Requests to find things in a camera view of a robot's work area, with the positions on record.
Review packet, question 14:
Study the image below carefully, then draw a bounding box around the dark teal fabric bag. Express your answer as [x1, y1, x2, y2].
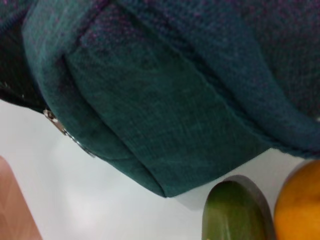
[0, 0, 320, 199]

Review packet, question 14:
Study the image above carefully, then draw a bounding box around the long green cucumber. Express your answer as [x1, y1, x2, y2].
[202, 174, 275, 240]

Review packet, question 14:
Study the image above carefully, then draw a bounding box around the orange pear fruit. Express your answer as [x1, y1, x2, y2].
[273, 159, 320, 240]

